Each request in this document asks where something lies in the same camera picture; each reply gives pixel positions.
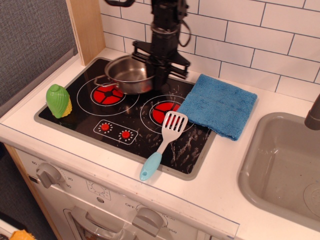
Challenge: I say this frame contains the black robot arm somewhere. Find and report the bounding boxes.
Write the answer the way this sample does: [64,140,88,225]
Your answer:
[133,0,191,90]

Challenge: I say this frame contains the green yellow toy corn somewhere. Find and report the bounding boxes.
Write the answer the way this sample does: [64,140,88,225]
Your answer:
[45,84,73,119]

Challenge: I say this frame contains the black toy stovetop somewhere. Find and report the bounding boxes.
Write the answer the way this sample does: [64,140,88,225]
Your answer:
[34,58,216,181]

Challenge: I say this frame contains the grey oven temperature knob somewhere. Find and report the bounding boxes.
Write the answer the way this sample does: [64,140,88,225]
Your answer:
[132,207,164,237]

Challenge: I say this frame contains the yellow object at corner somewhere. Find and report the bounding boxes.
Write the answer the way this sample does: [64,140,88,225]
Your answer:
[9,229,36,240]

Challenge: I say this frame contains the blue folded towel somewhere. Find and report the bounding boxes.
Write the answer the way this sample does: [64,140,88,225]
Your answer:
[177,74,258,141]

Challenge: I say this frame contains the white spatula blue handle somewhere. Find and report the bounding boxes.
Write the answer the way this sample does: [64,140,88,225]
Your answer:
[139,111,189,181]

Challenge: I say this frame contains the grey oven door handle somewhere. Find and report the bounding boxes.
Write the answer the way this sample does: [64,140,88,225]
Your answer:
[69,206,138,240]

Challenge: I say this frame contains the red stove knob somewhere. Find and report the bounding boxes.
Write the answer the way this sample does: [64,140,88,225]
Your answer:
[121,130,131,140]
[100,123,110,132]

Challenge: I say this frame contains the stainless steel pot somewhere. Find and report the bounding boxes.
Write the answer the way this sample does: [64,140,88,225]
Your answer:
[93,55,154,95]

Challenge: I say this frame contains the left red stove knob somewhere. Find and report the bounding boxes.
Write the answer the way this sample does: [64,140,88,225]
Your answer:
[100,123,110,132]

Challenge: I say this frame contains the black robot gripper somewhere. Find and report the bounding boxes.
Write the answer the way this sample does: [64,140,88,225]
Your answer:
[132,26,190,91]

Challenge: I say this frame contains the grey toy sink basin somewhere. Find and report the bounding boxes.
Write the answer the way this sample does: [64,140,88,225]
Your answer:
[238,112,320,231]

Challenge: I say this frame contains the right red stove knob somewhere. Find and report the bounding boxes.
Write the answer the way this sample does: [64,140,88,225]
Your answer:
[121,130,131,140]

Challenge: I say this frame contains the grey timer knob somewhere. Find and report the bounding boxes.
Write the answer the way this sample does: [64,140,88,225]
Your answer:
[36,163,62,189]

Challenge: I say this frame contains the grey toy faucet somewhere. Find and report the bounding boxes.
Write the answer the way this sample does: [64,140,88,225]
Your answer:
[304,94,320,131]

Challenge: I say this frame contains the wooden side post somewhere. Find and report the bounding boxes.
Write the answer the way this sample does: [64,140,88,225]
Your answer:
[65,0,106,66]

